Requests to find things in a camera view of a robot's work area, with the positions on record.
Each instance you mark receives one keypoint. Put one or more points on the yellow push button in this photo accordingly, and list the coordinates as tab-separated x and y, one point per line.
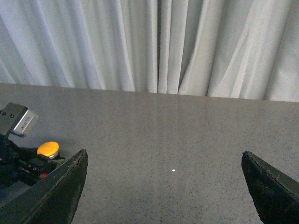
49	149

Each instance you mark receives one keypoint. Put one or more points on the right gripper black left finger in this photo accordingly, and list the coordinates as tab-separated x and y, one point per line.
54	199

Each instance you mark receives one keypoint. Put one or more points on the white pleated curtain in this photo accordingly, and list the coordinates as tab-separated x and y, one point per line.
218	48

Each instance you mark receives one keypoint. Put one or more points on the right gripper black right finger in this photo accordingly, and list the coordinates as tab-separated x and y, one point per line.
275	194

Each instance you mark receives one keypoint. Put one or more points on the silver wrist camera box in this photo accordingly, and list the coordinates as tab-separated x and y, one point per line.
17	119

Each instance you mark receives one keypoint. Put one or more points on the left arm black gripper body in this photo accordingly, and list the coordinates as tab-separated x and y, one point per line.
23	164

